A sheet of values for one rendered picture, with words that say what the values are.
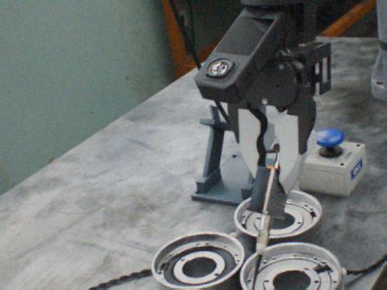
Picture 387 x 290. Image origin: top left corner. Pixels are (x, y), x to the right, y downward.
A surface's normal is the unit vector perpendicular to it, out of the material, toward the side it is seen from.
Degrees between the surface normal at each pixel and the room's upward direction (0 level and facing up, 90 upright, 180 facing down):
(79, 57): 90
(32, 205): 0
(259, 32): 22
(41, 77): 90
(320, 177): 90
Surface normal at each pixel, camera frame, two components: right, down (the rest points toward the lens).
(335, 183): -0.55, 0.40
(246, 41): -0.33, -0.69
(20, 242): -0.17, -0.91
